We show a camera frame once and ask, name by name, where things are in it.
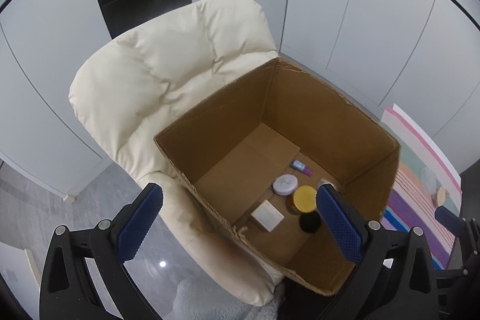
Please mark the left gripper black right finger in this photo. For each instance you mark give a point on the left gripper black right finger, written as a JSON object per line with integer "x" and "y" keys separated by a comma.
{"x": 393, "y": 277}

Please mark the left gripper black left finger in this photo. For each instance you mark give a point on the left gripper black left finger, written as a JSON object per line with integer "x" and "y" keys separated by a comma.
{"x": 67, "y": 289}

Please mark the beige heart-shaped powder puff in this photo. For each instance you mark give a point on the beige heart-shaped powder puff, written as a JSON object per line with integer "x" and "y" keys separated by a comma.
{"x": 440, "y": 196}

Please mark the blue bottle with pink cap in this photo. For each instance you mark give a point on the blue bottle with pink cap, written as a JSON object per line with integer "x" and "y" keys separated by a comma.
{"x": 299, "y": 166}

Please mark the clear plastic puff case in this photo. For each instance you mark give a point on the clear plastic puff case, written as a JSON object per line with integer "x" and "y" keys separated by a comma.
{"x": 429, "y": 181}

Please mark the black round lid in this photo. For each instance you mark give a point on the black round lid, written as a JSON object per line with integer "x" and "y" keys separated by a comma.
{"x": 310, "y": 222}

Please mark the striped multicolour blanket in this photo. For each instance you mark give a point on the striped multicolour blanket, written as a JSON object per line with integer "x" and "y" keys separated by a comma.
{"x": 408, "y": 205}

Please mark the red tin can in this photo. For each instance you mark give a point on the red tin can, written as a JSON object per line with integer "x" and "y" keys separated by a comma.
{"x": 322, "y": 182}

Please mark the jar with yellow lid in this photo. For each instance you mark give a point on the jar with yellow lid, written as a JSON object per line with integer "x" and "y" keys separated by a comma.
{"x": 303, "y": 200}

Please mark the fluffy grey rug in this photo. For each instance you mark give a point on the fluffy grey rug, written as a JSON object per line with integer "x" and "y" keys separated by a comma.
{"x": 202, "y": 298}

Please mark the small white square box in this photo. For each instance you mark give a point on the small white square box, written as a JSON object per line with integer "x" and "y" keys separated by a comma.
{"x": 266, "y": 216}

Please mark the lilac round compact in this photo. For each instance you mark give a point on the lilac round compact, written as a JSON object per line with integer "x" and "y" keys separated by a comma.
{"x": 285, "y": 185}

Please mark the brown cardboard box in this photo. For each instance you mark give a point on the brown cardboard box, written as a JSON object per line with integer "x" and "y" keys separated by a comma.
{"x": 230, "y": 148}

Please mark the cream padded chair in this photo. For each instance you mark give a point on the cream padded chair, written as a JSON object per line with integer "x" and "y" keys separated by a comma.
{"x": 148, "y": 77}

